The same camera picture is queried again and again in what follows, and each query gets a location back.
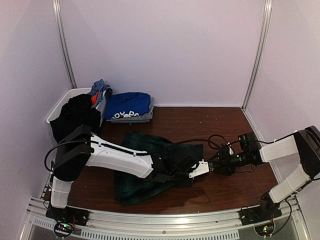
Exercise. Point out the orange garment in bin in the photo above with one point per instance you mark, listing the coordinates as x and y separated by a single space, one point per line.
94 98

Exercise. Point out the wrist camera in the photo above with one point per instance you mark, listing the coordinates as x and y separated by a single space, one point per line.
227 147
200 169

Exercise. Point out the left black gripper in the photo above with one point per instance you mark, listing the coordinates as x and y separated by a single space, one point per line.
188 183

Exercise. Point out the black garment in bin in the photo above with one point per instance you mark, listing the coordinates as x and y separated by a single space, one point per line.
67 123

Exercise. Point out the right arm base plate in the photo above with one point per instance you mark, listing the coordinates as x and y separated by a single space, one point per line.
253 215

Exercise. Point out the aluminium frame post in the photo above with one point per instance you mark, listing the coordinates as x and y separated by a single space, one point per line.
63 43
264 31

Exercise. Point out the blue checkered garment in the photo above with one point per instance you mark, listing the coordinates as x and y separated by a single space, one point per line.
103 89

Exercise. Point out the blue t-shirt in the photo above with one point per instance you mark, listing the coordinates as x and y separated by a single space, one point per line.
127 105

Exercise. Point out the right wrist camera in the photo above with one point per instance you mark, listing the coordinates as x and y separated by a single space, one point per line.
227 147

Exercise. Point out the left aluminium frame post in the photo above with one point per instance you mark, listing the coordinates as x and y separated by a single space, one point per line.
63 43

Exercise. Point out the front aluminium rail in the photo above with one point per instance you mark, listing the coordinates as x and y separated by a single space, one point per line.
218 225

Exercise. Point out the dark green plaid shirt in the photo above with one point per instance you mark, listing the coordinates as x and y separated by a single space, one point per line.
135 186

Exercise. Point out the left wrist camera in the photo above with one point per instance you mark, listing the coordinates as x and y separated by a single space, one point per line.
200 169

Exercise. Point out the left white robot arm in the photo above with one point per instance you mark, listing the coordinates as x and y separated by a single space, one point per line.
82 148

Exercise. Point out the right aluminium frame post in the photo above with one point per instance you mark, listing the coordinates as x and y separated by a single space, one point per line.
264 31

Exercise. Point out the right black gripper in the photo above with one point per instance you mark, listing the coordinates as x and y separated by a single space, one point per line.
228 169

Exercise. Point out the white plastic laundry bin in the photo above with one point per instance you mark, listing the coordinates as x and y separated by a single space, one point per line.
75 100

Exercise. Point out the folded grey button shirt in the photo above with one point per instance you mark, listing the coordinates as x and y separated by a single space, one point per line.
145 118

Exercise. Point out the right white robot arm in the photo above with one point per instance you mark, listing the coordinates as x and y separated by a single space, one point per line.
302 147

